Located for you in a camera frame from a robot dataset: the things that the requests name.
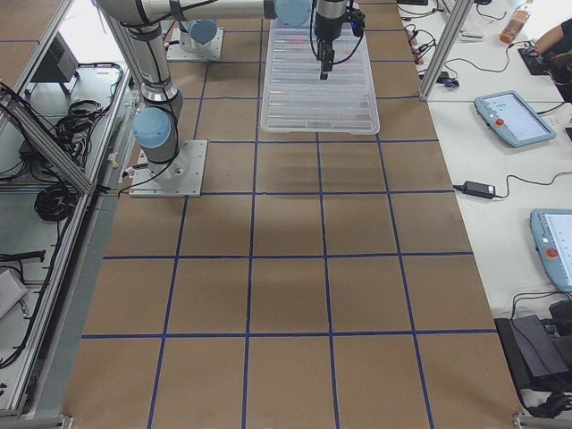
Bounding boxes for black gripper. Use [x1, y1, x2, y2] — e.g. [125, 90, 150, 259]
[310, 1, 366, 80]

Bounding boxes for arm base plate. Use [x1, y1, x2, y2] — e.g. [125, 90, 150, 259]
[166, 28, 224, 63]
[129, 140, 208, 198]

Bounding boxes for clear plastic box lid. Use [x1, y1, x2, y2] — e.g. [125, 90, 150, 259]
[260, 21, 380, 135]

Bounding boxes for aluminium frame post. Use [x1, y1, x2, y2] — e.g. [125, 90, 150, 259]
[418, 0, 473, 102]

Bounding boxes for black power adapter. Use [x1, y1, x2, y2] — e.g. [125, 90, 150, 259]
[463, 181, 496, 199]

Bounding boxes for teach pendant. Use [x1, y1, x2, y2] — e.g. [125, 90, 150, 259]
[474, 90, 556, 147]
[530, 209, 571, 292]

